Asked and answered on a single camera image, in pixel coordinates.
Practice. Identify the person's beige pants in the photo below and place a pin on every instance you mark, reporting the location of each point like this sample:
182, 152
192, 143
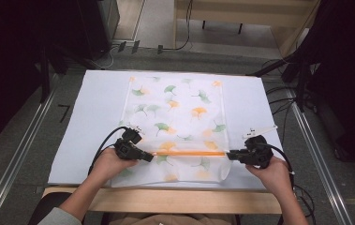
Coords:
178, 220

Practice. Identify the person's left hand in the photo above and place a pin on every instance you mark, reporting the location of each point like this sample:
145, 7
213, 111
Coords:
111, 165

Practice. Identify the white table mat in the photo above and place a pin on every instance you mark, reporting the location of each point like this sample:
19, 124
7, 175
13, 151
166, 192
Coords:
100, 103

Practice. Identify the black floor bracket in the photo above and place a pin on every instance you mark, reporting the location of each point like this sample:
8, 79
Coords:
135, 47
122, 47

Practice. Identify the light wooden bench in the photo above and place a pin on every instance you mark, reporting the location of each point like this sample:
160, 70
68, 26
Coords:
228, 12

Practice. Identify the leaf print mesh laundry bag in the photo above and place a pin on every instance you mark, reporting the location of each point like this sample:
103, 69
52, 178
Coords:
181, 118

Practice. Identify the dark curtain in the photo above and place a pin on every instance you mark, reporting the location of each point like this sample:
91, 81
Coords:
347, 62
3, 62

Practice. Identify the black metal stand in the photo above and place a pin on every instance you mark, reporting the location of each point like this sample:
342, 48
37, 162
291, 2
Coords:
44, 81
301, 87

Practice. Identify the black cabinet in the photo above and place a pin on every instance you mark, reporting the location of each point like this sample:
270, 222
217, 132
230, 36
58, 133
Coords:
92, 25

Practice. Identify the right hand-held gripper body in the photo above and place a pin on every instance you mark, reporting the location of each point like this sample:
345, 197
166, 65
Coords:
258, 153

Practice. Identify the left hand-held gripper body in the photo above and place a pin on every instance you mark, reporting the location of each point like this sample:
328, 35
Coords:
128, 146

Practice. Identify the black chair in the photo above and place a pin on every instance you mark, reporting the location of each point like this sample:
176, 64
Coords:
47, 203

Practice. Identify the person's right hand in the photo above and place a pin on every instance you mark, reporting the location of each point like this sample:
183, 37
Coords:
275, 176

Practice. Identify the light wooden table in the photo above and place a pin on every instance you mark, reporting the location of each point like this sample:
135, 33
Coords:
181, 201

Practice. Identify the aluminium floor rail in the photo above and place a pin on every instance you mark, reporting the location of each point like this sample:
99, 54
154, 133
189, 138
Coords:
322, 162
16, 162

